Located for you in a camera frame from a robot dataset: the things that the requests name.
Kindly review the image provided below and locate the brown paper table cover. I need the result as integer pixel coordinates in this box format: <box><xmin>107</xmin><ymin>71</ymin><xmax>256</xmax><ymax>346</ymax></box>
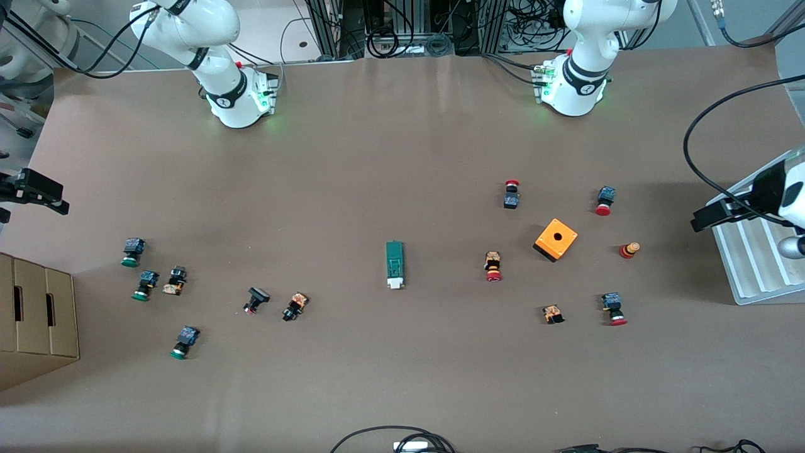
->
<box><xmin>0</xmin><ymin>35</ymin><xmax>805</xmax><ymax>453</ymax></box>

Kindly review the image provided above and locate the white ribbed plastic tray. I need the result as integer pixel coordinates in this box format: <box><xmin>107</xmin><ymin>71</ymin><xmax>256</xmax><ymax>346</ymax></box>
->
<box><xmin>705</xmin><ymin>149</ymin><xmax>805</xmax><ymax>306</ymax></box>

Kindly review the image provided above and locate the orange button enclosure box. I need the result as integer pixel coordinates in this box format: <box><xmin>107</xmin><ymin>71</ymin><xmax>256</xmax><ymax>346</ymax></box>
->
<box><xmin>533</xmin><ymin>218</ymin><xmax>579</xmax><ymax>263</ymax></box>

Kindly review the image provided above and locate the black looped cable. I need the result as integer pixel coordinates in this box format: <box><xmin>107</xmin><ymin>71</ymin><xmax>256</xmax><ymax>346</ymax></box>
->
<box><xmin>329</xmin><ymin>426</ymin><xmax>456</xmax><ymax>453</ymax></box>

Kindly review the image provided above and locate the aluminium frame rack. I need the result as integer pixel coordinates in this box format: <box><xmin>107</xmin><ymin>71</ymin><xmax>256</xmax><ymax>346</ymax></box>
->
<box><xmin>305</xmin><ymin>0</ymin><xmax>541</xmax><ymax>60</ymax></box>

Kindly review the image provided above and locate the black button cream contact block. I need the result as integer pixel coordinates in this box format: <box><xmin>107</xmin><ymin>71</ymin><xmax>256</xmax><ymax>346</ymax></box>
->
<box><xmin>162</xmin><ymin>266</ymin><xmax>188</xmax><ymax>296</ymax></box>

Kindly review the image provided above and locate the black button orange contact block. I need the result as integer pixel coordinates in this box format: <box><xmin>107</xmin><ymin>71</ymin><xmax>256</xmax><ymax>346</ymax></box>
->
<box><xmin>282</xmin><ymin>291</ymin><xmax>309</xmax><ymax>323</ymax></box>

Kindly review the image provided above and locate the green push button blue block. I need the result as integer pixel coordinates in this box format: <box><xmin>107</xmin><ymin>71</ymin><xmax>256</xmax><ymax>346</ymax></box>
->
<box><xmin>169</xmin><ymin>325</ymin><xmax>201</xmax><ymax>361</ymax></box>
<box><xmin>121</xmin><ymin>237</ymin><xmax>147</xmax><ymax>268</ymax></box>
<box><xmin>131</xmin><ymin>270</ymin><xmax>160</xmax><ymax>302</ymax></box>

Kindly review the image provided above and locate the white background machine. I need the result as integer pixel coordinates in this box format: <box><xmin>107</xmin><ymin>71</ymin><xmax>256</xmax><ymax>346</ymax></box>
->
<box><xmin>0</xmin><ymin>0</ymin><xmax>81</xmax><ymax>86</ymax></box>

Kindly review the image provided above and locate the brown cardboard box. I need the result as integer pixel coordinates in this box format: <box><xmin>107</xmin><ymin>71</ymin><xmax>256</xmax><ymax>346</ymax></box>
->
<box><xmin>0</xmin><ymin>252</ymin><xmax>81</xmax><ymax>392</ymax></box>

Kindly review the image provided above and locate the black square push button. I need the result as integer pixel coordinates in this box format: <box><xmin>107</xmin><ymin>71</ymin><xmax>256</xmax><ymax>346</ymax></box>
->
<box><xmin>243</xmin><ymin>286</ymin><xmax>271</xmax><ymax>316</ymax></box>

